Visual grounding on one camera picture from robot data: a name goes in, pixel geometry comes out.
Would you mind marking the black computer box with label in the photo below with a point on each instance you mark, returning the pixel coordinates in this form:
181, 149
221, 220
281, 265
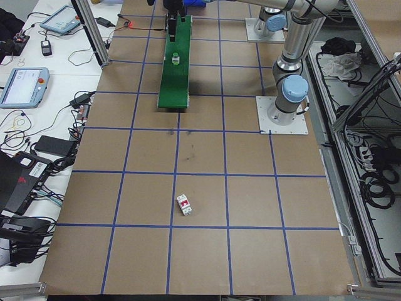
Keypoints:
18, 182

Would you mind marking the grey blue teach pendant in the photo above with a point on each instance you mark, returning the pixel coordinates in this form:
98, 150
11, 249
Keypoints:
61, 19
23, 87

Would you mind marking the aluminium profile post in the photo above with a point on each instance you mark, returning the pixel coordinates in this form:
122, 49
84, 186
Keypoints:
94, 34

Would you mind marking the small red black circuit board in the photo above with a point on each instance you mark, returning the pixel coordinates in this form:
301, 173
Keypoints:
22, 38

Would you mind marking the small module with red light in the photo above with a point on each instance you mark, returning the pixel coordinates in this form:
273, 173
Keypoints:
130, 24

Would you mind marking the green belt conveyor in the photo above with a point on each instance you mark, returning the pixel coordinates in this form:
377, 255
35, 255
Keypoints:
175, 87

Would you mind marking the small black power adapter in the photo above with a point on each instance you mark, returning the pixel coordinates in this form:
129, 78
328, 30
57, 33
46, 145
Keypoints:
82, 99
105, 22

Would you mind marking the small board with orange connectors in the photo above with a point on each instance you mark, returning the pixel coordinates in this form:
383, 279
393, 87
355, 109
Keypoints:
83, 113

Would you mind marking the black electronics box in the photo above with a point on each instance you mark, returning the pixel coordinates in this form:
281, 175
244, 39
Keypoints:
22, 238

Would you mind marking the white red circuit breaker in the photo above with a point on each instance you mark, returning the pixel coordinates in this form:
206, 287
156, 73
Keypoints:
185, 205

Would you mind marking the large black power adapter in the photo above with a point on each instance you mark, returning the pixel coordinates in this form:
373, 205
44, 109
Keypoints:
54, 145

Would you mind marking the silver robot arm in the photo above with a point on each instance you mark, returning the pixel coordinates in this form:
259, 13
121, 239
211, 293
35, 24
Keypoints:
271, 22
294, 40

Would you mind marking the small black handheld device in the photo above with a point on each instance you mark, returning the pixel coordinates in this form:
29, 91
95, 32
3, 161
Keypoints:
46, 47

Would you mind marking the white crumpled cloth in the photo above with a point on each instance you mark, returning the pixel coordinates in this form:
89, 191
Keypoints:
343, 67

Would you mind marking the black crumpled cloth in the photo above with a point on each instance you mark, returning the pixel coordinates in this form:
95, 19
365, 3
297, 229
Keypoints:
338, 45

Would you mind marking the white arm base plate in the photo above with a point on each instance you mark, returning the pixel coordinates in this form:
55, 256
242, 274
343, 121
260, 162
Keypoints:
253, 31
291, 127

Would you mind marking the blue plastic bin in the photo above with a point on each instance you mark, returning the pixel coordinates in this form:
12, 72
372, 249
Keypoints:
194, 2

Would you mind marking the black bag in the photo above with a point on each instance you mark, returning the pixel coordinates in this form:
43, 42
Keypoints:
9, 34

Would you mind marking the black power supply box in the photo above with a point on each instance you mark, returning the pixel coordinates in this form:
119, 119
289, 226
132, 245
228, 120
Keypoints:
385, 154

